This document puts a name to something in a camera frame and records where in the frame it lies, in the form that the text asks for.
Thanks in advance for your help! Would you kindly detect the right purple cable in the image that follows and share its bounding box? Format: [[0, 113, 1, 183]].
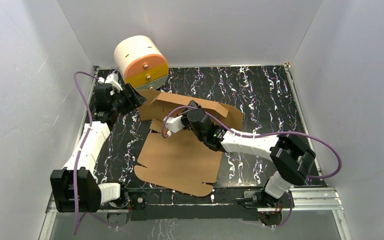
[[160, 105, 343, 229]]

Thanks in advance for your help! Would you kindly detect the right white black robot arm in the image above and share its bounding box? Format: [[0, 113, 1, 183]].
[[165, 106, 316, 209]]

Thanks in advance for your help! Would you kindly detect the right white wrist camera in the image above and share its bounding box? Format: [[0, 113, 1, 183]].
[[164, 115, 185, 137]]

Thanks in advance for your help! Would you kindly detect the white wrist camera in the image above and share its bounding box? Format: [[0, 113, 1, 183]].
[[164, 115, 185, 137], [95, 72, 122, 96]]

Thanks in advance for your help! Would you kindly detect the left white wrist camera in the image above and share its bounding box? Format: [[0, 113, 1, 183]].
[[95, 72, 122, 96]]

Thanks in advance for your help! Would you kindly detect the aluminium front rail frame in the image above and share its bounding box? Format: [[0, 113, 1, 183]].
[[39, 186, 352, 240]]

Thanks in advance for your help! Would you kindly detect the round white drawer cabinet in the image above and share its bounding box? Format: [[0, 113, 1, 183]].
[[113, 35, 169, 90]]

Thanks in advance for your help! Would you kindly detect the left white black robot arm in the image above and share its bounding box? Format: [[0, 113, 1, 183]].
[[50, 83, 146, 213]]

